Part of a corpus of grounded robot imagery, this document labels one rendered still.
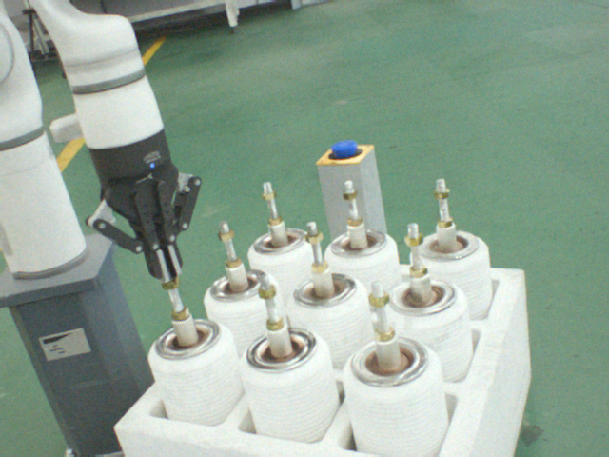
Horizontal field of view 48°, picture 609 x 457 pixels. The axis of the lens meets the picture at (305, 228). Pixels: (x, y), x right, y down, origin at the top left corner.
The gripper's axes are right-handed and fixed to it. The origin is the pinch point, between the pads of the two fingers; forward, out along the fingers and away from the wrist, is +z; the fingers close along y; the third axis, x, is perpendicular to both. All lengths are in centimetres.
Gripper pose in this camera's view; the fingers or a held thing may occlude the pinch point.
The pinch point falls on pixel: (164, 261)
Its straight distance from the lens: 74.0
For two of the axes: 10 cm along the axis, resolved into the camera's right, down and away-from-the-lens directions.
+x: -6.6, -2.0, 7.2
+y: 7.2, -4.1, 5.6
